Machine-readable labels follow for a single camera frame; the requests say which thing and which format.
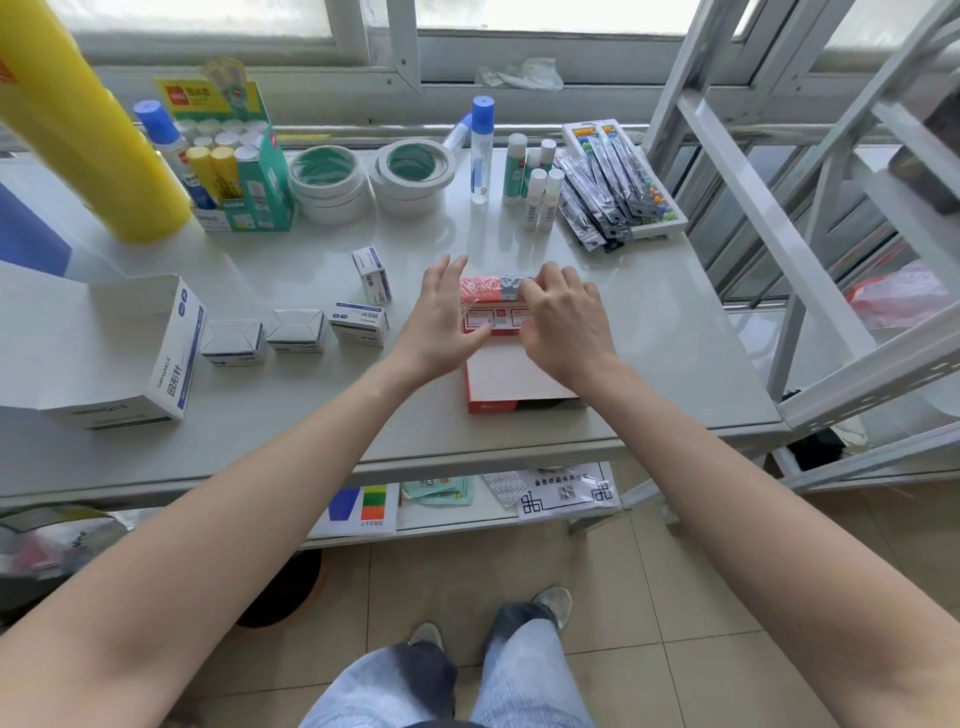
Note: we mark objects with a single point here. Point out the person's right hand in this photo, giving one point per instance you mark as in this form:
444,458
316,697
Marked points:
570,330

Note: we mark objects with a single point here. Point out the person's left hand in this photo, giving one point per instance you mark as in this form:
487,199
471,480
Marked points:
435,330

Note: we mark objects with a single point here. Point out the person's right thumb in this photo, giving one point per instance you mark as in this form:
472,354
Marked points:
527,322

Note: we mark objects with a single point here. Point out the person's left thumb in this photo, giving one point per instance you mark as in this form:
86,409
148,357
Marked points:
476,340

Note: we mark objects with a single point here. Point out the red and white cardboard box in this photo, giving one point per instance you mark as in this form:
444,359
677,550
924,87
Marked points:
502,375

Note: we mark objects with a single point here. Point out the red eraser packet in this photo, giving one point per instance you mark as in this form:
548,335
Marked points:
487,287

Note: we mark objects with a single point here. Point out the person's right forearm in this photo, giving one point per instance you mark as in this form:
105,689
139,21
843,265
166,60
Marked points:
750,525

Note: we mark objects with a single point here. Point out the person's left forearm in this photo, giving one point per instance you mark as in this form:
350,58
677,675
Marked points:
225,540

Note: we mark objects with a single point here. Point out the small white staple box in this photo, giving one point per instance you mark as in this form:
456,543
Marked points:
360,325
373,276
232,343
296,331

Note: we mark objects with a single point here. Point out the pile of packaged pens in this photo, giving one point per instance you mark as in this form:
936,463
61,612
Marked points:
596,199

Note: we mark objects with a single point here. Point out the green flat packet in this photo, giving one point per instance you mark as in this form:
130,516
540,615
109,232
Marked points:
436,491

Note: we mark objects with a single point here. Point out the stack of white tape rolls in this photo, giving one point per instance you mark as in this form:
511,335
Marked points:
412,187
330,191

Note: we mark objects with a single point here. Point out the white printed plastic bag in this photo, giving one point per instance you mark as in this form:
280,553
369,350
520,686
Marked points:
559,491

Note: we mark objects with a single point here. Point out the blue-capped liquid glue bottle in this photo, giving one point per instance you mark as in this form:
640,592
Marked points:
161,131
457,136
481,154

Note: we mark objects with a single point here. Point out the coloured sticky notes packet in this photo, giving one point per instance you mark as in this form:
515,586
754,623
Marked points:
356,510

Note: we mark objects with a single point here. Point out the clear plastic bag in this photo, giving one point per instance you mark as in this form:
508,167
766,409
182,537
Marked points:
521,73

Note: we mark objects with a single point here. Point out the green glue stick display box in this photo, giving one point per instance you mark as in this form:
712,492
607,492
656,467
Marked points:
259,187

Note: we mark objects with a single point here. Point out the person's grey right shoe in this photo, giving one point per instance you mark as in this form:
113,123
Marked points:
553,604

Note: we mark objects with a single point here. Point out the person's grey shoe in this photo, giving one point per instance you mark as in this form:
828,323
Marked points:
553,604
426,636

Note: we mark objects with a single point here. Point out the white two-tier table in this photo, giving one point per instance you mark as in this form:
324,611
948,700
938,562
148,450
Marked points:
225,480

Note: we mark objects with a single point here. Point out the person's grey left shoe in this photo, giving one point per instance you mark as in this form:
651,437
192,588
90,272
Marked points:
426,636

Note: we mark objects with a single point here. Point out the yellow glue stick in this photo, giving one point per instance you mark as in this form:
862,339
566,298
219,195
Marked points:
199,176
225,174

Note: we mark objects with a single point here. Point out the black round bin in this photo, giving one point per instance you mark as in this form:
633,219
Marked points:
281,592

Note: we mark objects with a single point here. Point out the group of white-capped glue sticks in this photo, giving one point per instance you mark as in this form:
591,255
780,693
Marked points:
225,135

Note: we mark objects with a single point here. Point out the person's blue jeans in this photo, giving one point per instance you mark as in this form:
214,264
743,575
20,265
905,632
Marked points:
517,675

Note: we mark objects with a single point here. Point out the large open white carton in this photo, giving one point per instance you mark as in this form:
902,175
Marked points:
112,352

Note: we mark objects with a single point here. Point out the red plastic bag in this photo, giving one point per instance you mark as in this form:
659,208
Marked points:
896,296

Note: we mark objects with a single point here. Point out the yellow plastic roll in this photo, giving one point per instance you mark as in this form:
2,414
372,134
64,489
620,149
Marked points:
90,127

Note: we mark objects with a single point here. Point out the grey crumpled bag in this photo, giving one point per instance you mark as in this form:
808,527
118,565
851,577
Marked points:
60,551

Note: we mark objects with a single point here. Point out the white metal ladder frame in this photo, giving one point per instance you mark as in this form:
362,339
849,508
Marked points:
757,202

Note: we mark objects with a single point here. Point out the white window frame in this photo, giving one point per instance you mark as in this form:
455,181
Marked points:
390,45

